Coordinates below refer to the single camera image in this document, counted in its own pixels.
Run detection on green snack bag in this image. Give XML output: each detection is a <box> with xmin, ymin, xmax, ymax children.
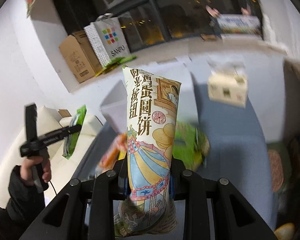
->
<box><xmin>62</xmin><ymin>105</ymin><xmax>87</xmax><ymax>159</ymax></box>

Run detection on green yellow chip bag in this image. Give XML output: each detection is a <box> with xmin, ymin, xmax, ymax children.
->
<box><xmin>173</xmin><ymin>122</ymin><xmax>210</xmax><ymax>172</ymax></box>

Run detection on orange snack pack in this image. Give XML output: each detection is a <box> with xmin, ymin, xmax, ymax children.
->
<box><xmin>98</xmin><ymin>133</ymin><xmax>127</xmax><ymax>171</ymax></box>

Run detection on tall egg biscuit bag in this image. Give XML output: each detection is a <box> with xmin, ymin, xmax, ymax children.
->
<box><xmin>114</xmin><ymin>67</ymin><xmax>181</xmax><ymax>237</ymax></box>

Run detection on black left sleeve forearm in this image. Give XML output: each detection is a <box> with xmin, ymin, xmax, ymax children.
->
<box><xmin>0</xmin><ymin>165</ymin><xmax>45</xmax><ymax>239</ymax></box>

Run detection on left hand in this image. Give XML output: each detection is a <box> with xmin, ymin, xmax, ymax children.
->
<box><xmin>20</xmin><ymin>156</ymin><xmax>52</xmax><ymax>186</ymax></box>

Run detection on cream leather sofa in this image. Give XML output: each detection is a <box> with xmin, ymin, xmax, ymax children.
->
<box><xmin>0</xmin><ymin>104</ymin><xmax>105</xmax><ymax>208</ymax></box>

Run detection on white storage box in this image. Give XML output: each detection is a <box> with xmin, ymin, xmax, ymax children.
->
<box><xmin>100</xmin><ymin>80</ymin><xmax>199</xmax><ymax>133</ymax></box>

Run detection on brown cardboard box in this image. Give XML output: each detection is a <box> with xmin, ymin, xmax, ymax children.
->
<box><xmin>59</xmin><ymin>30</ymin><xmax>103</xmax><ymax>83</ymax></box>

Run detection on tissue pack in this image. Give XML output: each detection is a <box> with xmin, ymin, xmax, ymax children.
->
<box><xmin>207</xmin><ymin>59</ymin><xmax>248</xmax><ymax>108</ymax></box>

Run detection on green packets on sill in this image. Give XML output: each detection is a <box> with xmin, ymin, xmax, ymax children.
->
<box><xmin>95</xmin><ymin>55</ymin><xmax>137</xmax><ymax>77</ymax></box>

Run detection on white Sanfu shopping bag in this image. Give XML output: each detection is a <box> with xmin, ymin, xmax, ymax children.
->
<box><xmin>84</xmin><ymin>13</ymin><xmax>130</xmax><ymax>68</ymax></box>

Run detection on printed box on sill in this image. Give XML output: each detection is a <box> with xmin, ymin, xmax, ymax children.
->
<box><xmin>217</xmin><ymin>14</ymin><xmax>261</xmax><ymax>35</ymax></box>

